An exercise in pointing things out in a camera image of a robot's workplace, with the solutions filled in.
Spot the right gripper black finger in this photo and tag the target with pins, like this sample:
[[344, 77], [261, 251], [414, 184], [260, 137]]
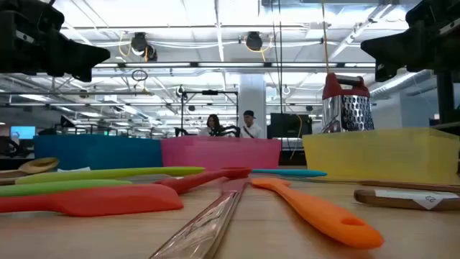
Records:
[[399, 45], [384, 70]]

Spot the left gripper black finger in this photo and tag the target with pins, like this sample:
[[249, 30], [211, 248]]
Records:
[[79, 54], [84, 75]]

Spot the wooden spoon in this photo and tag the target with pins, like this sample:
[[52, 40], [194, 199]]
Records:
[[39, 164]]

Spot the green silicone spoon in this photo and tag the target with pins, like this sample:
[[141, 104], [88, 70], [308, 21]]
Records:
[[108, 174]]

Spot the green silicone spatula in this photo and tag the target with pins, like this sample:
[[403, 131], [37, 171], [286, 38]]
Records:
[[54, 187]]

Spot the brown utensil with white tag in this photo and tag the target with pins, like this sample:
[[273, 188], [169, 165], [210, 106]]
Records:
[[388, 201]]

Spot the teal silicone spatula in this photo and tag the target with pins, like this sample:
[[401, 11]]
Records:
[[287, 173]]

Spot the red silicone spoon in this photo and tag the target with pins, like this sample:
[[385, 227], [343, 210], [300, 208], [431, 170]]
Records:
[[201, 178]]

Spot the orange silicone spoon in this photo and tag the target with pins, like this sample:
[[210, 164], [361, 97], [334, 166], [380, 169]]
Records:
[[323, 216]]

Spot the copper metal knife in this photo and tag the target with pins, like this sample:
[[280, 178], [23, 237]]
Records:
[[205, 226]]

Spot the black background robot arm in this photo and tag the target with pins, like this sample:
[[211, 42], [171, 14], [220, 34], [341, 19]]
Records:
[[230, 130]]

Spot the blue plastic bin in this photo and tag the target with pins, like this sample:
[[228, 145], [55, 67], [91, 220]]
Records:
[[97, 153]]

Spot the blue lit background monitor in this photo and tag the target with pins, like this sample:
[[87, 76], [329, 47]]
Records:
[[22, 132]]

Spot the yellow plastic bin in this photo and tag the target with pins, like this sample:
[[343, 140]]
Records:
[[381, 156]]

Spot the black background monitor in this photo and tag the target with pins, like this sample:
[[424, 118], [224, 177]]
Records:
[[289, 126]]

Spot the red silicone spatula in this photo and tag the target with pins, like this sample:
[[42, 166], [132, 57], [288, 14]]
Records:
[[108, 202]]

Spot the person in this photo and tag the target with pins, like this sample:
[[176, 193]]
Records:
[[250, 130], [212, 126]]

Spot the pink plastic bin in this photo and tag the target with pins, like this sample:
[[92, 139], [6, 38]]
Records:
[[219, 153]]

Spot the black background camera frame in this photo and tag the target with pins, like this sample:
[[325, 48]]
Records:
[[209, 92]]

